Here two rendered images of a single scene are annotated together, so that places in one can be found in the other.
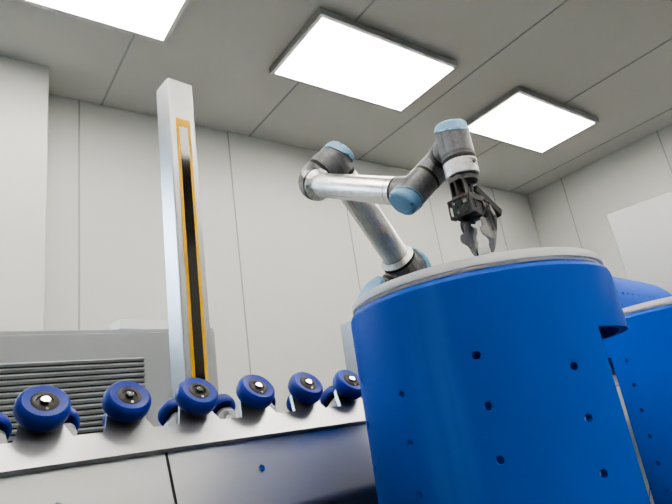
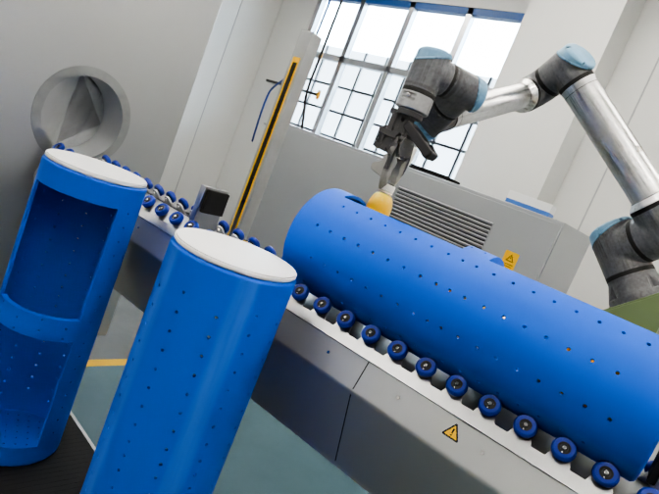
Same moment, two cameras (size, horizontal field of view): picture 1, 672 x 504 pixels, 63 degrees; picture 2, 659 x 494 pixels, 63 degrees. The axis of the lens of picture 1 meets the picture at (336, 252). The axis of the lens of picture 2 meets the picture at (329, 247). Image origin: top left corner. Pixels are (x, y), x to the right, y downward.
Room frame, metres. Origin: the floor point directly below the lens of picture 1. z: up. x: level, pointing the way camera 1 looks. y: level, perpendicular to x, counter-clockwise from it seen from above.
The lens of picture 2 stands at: (0.97, -1.77, 1.29)
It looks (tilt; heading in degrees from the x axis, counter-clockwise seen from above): 8 degrees down; 78
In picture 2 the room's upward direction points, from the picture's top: 22 degrees clockwise
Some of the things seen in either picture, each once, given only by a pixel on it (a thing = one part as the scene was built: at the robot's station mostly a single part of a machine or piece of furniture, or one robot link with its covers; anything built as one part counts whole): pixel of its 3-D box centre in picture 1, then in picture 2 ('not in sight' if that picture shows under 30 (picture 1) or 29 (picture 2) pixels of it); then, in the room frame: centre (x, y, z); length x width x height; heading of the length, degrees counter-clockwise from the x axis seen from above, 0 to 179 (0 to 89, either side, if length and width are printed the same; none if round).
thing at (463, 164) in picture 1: (462, 171); (413, 104); (1.34, -0.37, 1.51); 0.10 x 0.09 x 0.05; 45
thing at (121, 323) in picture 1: (139, 330); (531, 205); (2.52, 0.97, 1.48); 0.24 x 0.12 x 0.08; 136
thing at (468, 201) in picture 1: (467, 199); (399, 133); (1.34, -0.36, 1.43); 0.09 x 0.08 x 0.12; 135
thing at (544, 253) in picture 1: (472, 293); (98, 169); (0.62, -0.15, 1.03); 0.28 x 0.28 x 0.01
